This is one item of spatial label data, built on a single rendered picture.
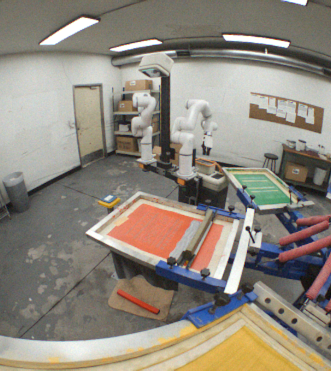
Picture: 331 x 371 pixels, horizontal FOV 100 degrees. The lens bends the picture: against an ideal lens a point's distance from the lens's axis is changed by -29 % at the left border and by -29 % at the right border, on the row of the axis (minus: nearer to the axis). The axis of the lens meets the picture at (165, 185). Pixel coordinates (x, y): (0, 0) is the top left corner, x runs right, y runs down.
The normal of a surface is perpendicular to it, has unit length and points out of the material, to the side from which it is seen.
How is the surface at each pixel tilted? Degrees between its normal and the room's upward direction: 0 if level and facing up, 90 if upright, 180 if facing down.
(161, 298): 0
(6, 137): 90
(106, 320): 0
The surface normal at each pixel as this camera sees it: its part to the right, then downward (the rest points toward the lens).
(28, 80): 0.89, 0.21
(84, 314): 0.00, -0.89
